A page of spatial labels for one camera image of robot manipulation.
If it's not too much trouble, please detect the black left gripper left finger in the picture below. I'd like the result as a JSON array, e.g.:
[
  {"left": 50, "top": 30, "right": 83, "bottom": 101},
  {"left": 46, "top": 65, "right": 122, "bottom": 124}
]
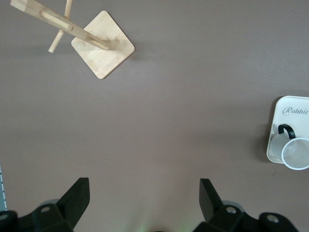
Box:
[{"left": 31, "top": 177, "right": 91, "bottom": 232}]

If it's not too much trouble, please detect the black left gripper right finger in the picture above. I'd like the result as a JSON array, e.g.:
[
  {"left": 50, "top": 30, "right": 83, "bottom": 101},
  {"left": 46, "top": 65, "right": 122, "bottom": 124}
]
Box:
[{"left": 199, "top": 178, "right": 260, "bottom": 232}]

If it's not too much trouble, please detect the white smiley mug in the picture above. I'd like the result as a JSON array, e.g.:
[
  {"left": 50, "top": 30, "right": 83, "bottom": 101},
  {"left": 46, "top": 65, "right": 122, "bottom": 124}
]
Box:
[{"left": 269, "top": 123, "right": 309, "bottom": 171}]

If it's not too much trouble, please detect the cream tray with bear print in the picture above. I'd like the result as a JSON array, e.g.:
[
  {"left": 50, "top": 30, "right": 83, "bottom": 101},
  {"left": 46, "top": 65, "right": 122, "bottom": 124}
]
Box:
[{"left": 266, "top": 95, "right": 309, "bottom": 165}]

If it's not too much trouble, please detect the brown table cover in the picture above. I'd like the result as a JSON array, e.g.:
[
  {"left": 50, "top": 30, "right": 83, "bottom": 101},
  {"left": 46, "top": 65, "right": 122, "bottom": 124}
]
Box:
[{"left": 0, "top": 0, "right": 309, "bottom": 232}]

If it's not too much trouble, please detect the wooden mug stand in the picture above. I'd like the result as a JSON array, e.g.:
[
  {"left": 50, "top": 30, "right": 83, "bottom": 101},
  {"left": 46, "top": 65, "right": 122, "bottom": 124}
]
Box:
[{"left": 9, "top": 0, "right": 135, "bottom": 80}]

